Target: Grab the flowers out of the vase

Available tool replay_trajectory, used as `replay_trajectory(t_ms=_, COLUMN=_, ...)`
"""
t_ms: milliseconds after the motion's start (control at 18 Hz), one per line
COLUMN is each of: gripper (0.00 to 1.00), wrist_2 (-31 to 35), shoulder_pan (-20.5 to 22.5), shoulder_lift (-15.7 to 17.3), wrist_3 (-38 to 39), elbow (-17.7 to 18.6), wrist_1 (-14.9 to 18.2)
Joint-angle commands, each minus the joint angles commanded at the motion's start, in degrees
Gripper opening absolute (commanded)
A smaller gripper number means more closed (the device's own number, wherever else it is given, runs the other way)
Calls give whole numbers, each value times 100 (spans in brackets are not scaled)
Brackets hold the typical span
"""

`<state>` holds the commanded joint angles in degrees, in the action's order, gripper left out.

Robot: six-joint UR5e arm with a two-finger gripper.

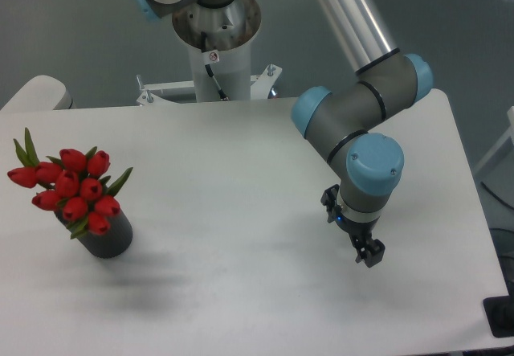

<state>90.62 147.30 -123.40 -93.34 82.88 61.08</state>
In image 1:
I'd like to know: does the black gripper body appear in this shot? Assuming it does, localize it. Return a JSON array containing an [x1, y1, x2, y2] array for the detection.
[[320, 185, 380, 243]]

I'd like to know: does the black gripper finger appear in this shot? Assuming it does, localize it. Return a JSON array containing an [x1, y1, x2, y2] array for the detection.
[[365, 239, 385, 268], [349, 234, 367, 263]]

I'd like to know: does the red tulip bouquet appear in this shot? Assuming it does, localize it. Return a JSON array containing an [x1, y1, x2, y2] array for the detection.
[[6, 129, 133, 239]]

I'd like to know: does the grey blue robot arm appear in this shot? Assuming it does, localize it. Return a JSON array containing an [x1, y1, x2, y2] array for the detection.
[[136, 0, 433, 267]]

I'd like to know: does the dark grey ribbed vase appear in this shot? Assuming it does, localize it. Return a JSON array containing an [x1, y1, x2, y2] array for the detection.
[[55, 211, 133, 259]]

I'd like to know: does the black table clamp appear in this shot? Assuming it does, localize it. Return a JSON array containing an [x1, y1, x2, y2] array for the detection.
[[483, 296, 513, 338]]

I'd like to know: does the white furniture leg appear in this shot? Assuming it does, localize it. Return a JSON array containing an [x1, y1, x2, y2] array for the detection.
[[472, 107, 513, 178]]

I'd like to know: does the white chair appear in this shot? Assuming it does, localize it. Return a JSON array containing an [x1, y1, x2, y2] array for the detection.
[[1, 75, 76, 114]]

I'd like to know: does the black floor cable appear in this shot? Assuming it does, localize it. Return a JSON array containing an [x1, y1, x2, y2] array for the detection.
[[480, 179, 514, 209]]

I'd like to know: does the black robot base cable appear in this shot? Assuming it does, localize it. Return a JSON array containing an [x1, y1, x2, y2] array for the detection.
[[199, 31, 230, 102]]

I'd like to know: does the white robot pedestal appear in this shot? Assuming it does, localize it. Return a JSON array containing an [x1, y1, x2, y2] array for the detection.
[[137, 0, 283, 105]]

